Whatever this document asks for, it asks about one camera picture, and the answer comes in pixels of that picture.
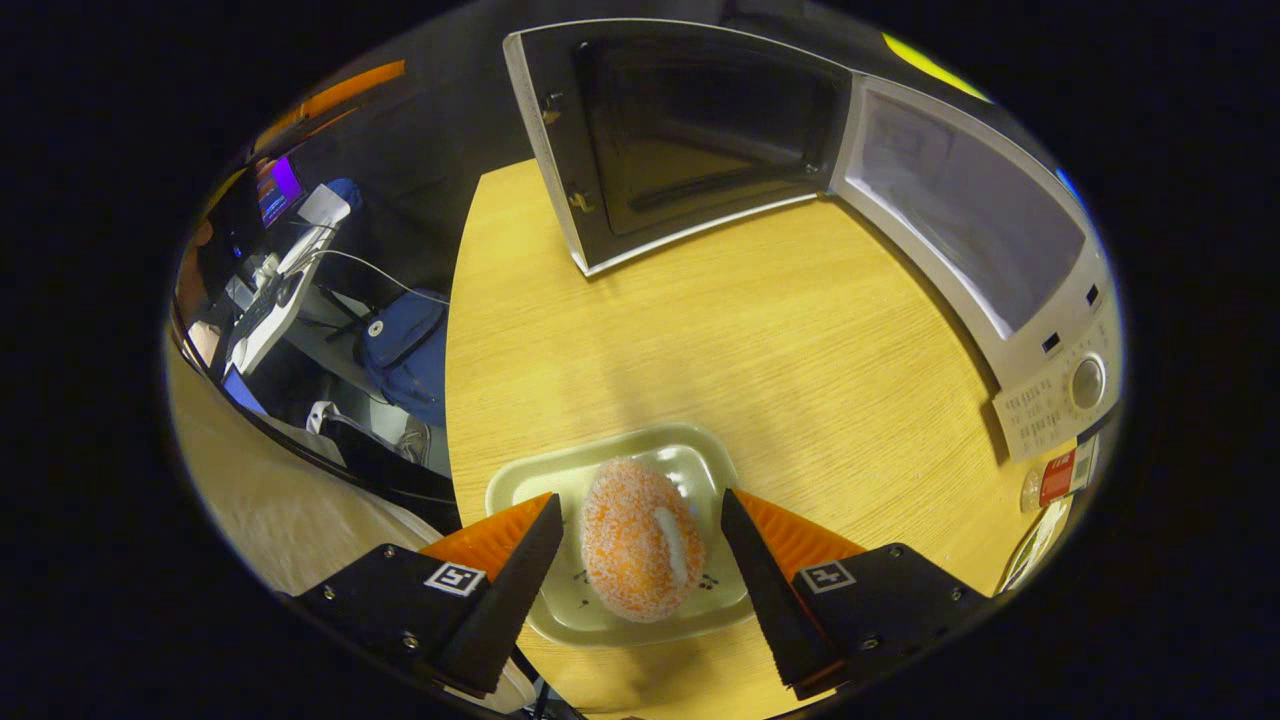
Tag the orange strip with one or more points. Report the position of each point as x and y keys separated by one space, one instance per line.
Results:
x=330 y=100

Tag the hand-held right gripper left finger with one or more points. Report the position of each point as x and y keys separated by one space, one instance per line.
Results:
x=500 y=600

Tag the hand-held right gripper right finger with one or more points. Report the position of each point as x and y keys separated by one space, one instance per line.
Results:
x=775 y=600

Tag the computer monitor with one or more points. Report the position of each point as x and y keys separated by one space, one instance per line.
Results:
x=280 y=190

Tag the clear bottle with red label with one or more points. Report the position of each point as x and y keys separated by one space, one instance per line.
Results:
x=1058 y=478

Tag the blue backpack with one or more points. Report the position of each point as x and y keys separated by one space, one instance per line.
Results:
x=405 y=355

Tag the pale green tray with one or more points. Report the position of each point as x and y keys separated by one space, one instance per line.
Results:
x=540 y=478

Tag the white microwave oven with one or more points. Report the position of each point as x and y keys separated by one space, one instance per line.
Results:
x=1040 y=400

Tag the white divided dish of beans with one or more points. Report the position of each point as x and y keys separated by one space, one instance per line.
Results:
x=1035 y=545

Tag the person's beige clothing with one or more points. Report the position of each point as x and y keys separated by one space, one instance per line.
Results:
x=280 y=500

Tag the orange sugared bun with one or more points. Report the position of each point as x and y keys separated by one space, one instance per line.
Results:
x=640 y=540

